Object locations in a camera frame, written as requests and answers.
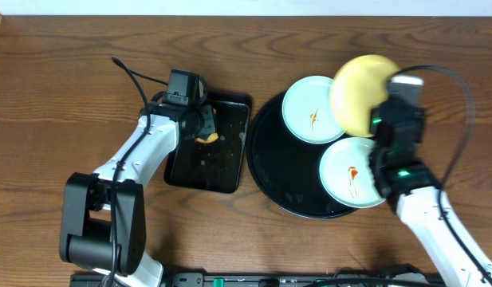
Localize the black rectangular water tray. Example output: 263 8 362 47
163 92 252 194

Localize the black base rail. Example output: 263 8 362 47
69 272 446 287

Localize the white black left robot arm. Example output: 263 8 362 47
59 103 216 286

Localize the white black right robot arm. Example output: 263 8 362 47
369 96 492 286

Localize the round black serving tray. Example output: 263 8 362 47
246 92 356 219

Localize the pale green plate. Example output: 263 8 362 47
319 137 385 209
281 76 344 144

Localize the yellow green scrub sponge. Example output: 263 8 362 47
195 107 218 144

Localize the yellow plastic plate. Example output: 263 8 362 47
330 55 399 138

